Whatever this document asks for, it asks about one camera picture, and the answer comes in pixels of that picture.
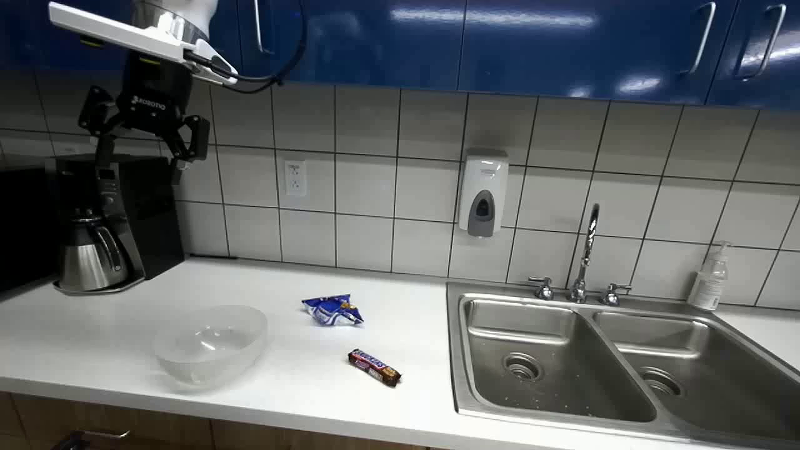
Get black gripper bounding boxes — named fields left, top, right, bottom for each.
left=78, top=53, right=213, bottom=170

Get blue snack packet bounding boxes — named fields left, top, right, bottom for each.
left=299, top=293, right=368, bottom=331

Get clear plastic bowl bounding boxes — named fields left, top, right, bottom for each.
left=150, top=302, right=270, bottom=393

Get black coffee maker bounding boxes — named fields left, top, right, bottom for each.
left=51, top=156, right=186, bottom=296

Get steel coffee carafe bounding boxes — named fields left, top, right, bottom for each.
left=58, top=207, right=138, bottom=296

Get black appliance box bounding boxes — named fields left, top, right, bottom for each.
left=0, top=166, right=59, bottom=296

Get wooden lower cabinets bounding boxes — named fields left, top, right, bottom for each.
left=0, top=390, right=434, bottom=450

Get brown candy bar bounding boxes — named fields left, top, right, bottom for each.
left=344, top=345, right=405, bottom=390

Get blue upper cabinets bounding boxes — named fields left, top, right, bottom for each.
left=0, top=0, right=800, bottom=111

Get chrome faucet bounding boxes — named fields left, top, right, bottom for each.
left=566, top=201, right=603, bottom=306

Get stainless steel double sink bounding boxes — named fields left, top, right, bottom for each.
left=445, top=282, right=800, bottom=447

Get white pump bottle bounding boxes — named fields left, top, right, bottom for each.
left=684, top=240, right=731, bottom=312

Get silver cabinet handle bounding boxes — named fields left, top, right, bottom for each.
left=684, top=0, right=720, bottom=78
left=248, top=0, right=270, bottom=58
left=735, top=0, right=789, bottom=83

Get white wall outlet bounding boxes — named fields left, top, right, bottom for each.
left=280, top=156, right=310, bottom=203

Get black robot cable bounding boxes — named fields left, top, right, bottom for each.
left=235, top=0, right=310, bottom=95

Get silver drawer handle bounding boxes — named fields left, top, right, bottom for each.
left=51, top=425, right=131, bottom=450

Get white wall soap dispenser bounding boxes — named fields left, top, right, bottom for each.
left=456, top=151, right=510, bottom=240

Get chrome faucet handle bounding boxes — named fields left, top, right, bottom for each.
left=599, top=282, right=633, bottom=307
left=524, top=275, right=556, bottom=302

